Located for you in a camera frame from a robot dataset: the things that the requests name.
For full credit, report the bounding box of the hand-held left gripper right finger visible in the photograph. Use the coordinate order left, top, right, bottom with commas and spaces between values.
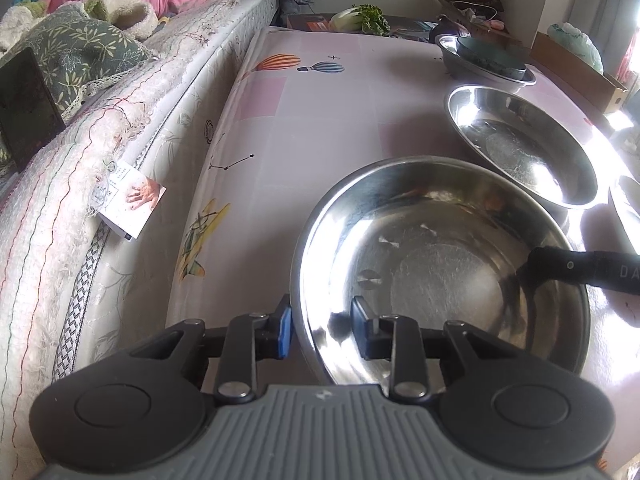
350, 296, 511, 404

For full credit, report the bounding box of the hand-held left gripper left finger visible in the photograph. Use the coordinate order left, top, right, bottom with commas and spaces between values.
127, 294, 293, 406

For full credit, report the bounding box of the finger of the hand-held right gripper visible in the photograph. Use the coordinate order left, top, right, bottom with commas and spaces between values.
517, 245, 640, 293

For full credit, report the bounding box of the white ceramic plate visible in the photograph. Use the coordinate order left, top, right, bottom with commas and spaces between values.
609, 175, 640, 256

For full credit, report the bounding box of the large steel basin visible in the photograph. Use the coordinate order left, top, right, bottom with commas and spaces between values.
290, 156, 594, 388

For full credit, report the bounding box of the medium steel basin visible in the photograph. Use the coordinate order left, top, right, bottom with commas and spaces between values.
445, 85, 599, 209

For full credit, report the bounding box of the teal ceramic bowl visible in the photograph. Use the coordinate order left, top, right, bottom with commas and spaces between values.
456, 36, 527, 73

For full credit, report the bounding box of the small steel bowl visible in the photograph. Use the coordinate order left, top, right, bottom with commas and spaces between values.
435, 34, 537, 93

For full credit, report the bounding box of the long cardboard box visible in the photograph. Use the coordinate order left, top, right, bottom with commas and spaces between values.
530, 30, 629, 113

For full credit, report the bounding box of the pink printed tablecloth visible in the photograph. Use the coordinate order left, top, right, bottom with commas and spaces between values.
165, 27, 640, 461

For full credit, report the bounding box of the white paper tag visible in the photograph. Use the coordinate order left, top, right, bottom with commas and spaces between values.
96, 162, 167, 241

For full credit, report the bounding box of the pale green plastic bag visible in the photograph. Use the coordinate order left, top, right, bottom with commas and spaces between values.
546, 22, 604, 75

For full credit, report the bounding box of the white curtain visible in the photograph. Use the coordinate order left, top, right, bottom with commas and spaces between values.
585, 0, 640, 46

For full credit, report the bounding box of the white quilted mattress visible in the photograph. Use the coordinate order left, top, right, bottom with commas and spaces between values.
0, 0, 281, 461

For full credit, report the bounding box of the open cardboard box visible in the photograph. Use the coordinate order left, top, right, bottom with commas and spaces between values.
425, 0, 526, 46

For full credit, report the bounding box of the green leafy cabbage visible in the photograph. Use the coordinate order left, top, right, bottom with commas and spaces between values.
331, 4, 391, 37

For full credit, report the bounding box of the black phone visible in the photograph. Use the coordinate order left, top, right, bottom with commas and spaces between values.
0, 47, 67, 171

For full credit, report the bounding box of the green floral pillow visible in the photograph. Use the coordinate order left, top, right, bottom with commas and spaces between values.
0, 2, 158, 126

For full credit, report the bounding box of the white fleece garment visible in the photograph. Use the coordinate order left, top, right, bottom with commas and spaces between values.
0, 0, 157, 51

